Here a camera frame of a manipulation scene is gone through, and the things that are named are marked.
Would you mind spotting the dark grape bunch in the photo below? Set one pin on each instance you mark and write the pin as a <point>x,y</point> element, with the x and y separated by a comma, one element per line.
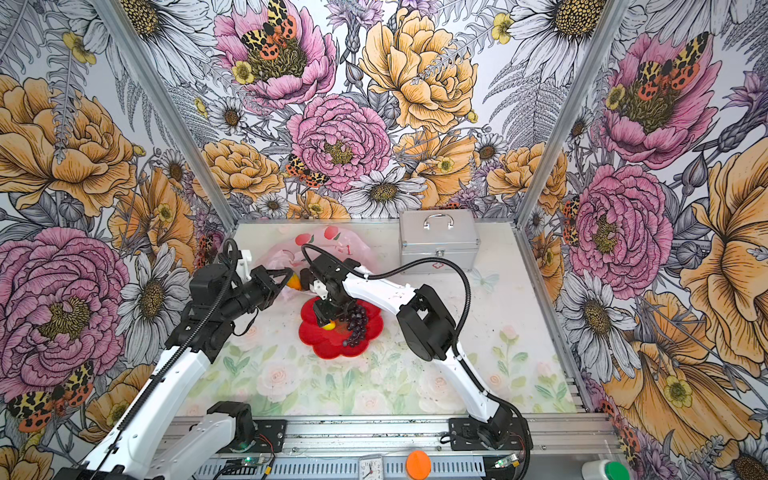
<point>356,320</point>

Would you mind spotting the aluminium corner post left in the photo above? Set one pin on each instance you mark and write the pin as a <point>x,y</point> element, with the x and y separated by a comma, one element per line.
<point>138,58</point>

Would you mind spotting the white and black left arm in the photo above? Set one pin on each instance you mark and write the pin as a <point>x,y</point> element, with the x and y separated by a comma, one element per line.
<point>220,293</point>

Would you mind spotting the aluminium corner post right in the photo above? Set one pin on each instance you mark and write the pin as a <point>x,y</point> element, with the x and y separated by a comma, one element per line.
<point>599,48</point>

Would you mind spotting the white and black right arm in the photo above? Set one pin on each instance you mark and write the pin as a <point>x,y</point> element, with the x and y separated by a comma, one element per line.
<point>428,327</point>

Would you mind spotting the small white timer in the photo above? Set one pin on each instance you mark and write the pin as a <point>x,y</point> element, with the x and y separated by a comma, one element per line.
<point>371,468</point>

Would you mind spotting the orange round button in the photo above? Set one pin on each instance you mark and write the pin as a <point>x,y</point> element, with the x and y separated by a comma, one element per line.
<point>418,465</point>

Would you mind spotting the red flower-shaped plate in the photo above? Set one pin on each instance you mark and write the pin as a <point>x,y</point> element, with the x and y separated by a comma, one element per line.
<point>328,345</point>

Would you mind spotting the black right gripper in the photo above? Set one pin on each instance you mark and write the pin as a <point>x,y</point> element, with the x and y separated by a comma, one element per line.
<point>323,313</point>

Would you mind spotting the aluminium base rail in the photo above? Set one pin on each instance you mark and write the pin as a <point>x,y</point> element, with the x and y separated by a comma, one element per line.
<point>326,447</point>

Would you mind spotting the green capped white bottle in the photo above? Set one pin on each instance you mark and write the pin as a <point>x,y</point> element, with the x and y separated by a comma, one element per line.
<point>604,470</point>

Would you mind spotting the silver metal case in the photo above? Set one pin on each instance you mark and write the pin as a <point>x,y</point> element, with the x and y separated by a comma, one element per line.
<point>447,234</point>

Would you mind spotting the aluminium corner post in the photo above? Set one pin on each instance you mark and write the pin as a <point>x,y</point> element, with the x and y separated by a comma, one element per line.
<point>599,48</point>
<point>138,58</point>

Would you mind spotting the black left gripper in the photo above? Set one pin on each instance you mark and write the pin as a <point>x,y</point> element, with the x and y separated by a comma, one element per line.
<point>265,278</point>

